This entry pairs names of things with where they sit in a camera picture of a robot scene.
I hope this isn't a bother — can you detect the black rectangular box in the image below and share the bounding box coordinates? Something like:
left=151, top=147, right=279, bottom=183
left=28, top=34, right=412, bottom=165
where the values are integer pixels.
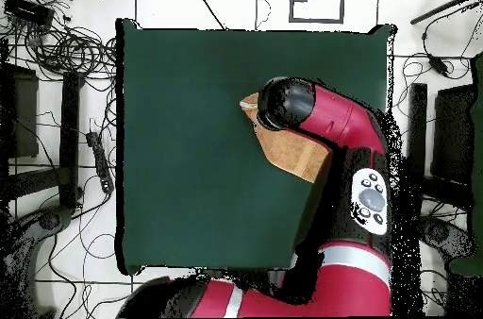
left=3, top=0, right=56, bottom=27

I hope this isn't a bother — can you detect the orange terry towel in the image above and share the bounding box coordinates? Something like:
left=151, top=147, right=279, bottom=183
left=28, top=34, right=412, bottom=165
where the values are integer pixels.
left=239, top=92, right=334, bottom=184

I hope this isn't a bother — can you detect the grey chair base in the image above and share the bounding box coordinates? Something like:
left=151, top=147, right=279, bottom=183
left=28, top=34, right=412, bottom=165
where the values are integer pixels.
left=420, top=215, right=476, bottom=260
left=0, top=205, right=74, bottom=316

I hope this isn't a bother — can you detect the black rod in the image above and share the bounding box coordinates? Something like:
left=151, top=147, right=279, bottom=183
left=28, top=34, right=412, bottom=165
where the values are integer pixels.
left=409, top=0, right=483, bottom=25

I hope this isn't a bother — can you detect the black panel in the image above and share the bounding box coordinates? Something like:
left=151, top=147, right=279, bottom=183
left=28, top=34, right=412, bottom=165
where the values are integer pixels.
left=431, top=84, right=476, bottom=184
left=0, top=63, right=40, bottom=160

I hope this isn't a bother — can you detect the long black cable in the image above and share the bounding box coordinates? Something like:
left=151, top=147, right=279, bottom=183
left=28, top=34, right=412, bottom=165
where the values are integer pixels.
left=184, top=0, right=227, bottom=30

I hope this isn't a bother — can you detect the black power adapter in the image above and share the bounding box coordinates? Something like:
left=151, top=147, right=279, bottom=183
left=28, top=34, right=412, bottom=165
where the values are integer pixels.
left=427, top=55, right=451, bottom=77

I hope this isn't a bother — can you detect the black flat bar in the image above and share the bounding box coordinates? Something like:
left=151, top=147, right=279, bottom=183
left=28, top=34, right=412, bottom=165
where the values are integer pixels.
left=58, top=71, right=81, bottom=210
left=405, top=82, right=428, bottom=216

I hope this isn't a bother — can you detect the black power strip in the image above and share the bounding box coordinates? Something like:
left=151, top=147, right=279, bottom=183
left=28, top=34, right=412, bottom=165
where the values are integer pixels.
left=85, top=129, right=115, bottom=194

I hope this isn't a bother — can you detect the dark green table cloth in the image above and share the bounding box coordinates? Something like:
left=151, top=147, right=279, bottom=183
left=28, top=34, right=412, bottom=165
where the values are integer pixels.
left=114, top=18, right=397, bottom=277

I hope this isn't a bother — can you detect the tangle of black cables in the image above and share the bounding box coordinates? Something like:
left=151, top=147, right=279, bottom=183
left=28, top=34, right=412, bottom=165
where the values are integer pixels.
left=0, top=0, right=118, bottom=82

